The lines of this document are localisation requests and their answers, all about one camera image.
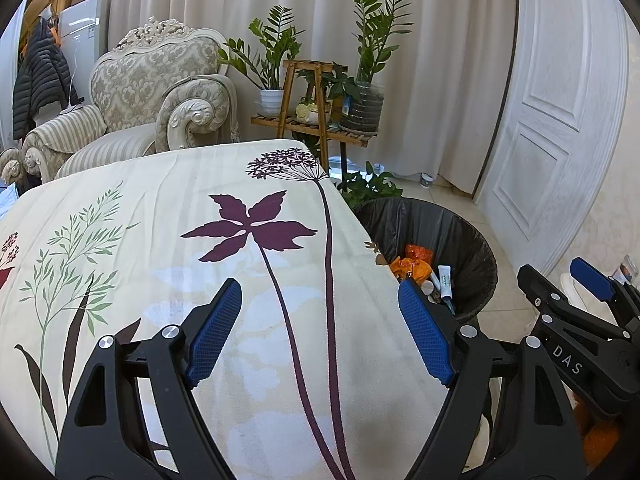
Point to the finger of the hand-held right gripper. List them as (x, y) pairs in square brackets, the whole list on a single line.
[(542, 290), (592, 277)]

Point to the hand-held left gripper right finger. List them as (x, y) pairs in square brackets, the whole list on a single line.
[(425, 335)]

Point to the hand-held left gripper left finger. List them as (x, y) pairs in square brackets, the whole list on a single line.
[(215, 330)]

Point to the blue and white tube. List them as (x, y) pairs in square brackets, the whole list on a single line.
[(448, 305)]

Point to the white pink plastic bottle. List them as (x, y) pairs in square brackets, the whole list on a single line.
[(427, 287)]

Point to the small white tube black cap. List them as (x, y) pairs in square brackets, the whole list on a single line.
[(445, 280)]

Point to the orange plastic bag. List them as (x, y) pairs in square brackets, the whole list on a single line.
[(410, 270), (419, 251)]

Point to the trash bin with black liner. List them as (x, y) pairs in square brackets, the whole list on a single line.
[(450, 240)]

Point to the floral tablecloth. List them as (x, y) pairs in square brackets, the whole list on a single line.
[(150, 240)]

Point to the small white jar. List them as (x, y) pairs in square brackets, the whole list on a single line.
[(426, 180)]

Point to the green trailing floor plant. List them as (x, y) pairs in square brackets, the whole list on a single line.
[(370, 187)]

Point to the white panelled door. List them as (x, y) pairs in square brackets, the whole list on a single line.
[(560, 110)]

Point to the wooden plant stand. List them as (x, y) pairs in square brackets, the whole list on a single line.
[(310, 130)]

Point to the tall plant in clear pot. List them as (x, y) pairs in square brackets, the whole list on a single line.
[(362, 110)]

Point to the leafy plant in white pot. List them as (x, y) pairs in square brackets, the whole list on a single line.
[(271, 102)]

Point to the small plant in white bowl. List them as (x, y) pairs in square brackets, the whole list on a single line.
[(310, 110)]

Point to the white curtain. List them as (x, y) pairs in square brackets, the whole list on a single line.
[(450, 60)]

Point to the carved cream sofa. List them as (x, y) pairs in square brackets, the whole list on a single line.
[(10, 165)]

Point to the ornate cream armchair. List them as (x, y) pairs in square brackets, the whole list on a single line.
[(140, 75)]

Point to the black puffer jacket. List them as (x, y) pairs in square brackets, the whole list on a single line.
[(40, 75)]

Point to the white standing air conditioner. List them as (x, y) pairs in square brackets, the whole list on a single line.
[(85, 35)]

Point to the orange garment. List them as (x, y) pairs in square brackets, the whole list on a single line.
[(55, 30)]

